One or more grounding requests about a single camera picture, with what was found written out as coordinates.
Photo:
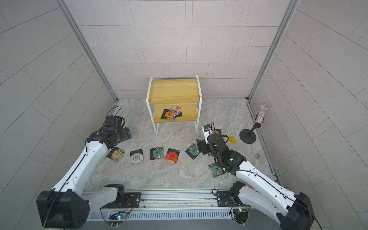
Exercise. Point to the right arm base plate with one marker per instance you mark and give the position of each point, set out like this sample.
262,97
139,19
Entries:
224,199

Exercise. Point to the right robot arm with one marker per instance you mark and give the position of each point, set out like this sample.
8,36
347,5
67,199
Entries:
291,211

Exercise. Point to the black green tea bag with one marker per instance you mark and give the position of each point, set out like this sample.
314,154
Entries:
156,153

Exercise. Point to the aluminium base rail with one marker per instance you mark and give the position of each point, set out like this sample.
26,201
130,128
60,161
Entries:
172,204

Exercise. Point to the left circuit board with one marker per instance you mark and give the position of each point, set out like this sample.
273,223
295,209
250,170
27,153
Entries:
116,219

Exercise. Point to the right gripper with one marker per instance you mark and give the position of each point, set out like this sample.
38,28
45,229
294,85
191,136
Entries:
202,146

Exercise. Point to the circuit board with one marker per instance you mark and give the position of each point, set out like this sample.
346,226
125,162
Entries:
240,216
116,219

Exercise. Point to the right circuit board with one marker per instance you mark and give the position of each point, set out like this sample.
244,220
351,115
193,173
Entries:
240,216

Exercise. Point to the orange tea bag lower shelf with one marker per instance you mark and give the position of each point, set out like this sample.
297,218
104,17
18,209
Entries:
169,115

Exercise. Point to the dark green tea bag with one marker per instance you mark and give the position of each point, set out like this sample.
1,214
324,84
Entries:
216,170

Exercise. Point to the yellow paper piece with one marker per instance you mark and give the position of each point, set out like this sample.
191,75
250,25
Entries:
232,140

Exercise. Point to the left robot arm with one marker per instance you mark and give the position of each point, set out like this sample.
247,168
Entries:
65,206

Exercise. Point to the wooden two-tier shelf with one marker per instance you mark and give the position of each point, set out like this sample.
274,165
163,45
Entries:
164,94

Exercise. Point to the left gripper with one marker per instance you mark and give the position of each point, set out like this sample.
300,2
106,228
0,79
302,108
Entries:
127,133

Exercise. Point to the green label tea bag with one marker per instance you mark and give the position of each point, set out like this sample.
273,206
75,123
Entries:
192,151

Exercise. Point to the floral tea bag lower shelf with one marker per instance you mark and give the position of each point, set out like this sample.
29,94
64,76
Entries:
176,110

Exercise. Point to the yellow label tea bag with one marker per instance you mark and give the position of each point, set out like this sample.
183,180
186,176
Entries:
217,131
115,154

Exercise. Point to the white label tea bag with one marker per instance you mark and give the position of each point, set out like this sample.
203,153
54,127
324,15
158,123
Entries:
136,156

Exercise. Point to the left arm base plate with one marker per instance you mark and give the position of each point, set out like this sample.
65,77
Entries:
129,199

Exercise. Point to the red tea bag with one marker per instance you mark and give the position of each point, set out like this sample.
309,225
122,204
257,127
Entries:
172,155

